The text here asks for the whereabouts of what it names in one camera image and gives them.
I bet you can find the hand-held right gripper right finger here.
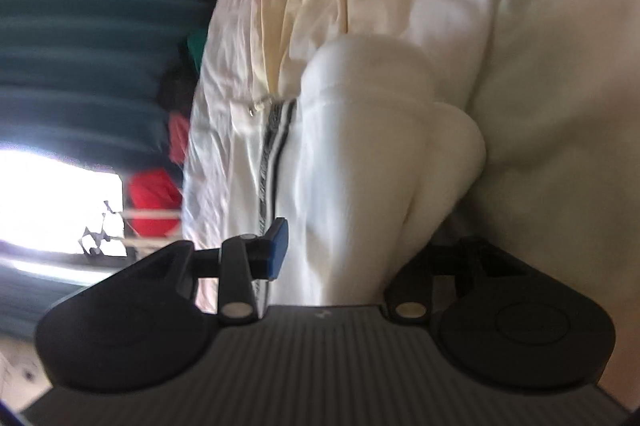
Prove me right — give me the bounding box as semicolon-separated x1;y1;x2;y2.
384;235;532;324

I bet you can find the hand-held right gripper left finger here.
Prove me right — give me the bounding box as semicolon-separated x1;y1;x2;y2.
120;217;292;327

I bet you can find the cream white jacket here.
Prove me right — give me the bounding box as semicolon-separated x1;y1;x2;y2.
250;33;488;307

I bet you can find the red cloth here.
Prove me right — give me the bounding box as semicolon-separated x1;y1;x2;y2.
127;168;184;237

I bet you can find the pink cloth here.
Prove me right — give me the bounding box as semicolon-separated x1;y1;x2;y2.
167;111;194;168

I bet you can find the black cloth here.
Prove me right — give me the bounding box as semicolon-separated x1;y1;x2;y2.
157;56;202;113

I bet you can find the green cloth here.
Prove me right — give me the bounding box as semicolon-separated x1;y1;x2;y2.
185;28;209;63

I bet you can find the pink pastel bed blanket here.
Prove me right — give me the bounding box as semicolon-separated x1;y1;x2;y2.
180;0;640;407

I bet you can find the dark teal curtain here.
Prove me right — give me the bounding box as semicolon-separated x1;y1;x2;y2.
0;256;101;338
0;0;231;157

